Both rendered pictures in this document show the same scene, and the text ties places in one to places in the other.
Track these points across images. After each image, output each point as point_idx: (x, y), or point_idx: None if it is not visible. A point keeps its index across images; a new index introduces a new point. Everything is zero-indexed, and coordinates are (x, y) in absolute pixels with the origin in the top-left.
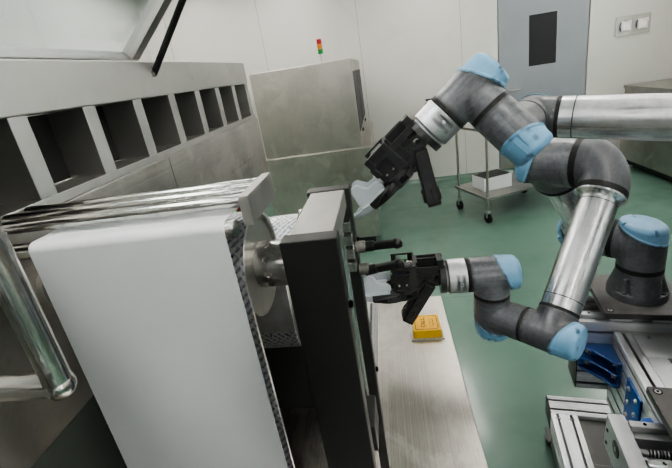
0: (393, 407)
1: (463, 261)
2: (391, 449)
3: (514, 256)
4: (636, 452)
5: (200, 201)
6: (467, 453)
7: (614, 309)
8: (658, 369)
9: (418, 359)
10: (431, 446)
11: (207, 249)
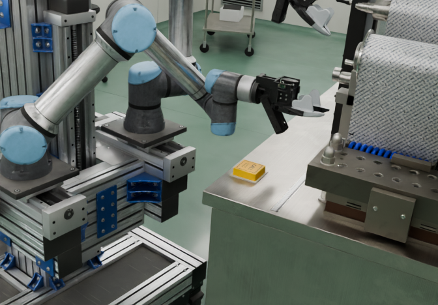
0: (311, 152)
1: (246, 75)
2: (323, 142)
3: (212, 69)
4: (183, 149)
5: None
6: (286, 131)
7: (68, 168)
8: (88, 174)
9: (274, 163)
10: (301, 137)
11: None
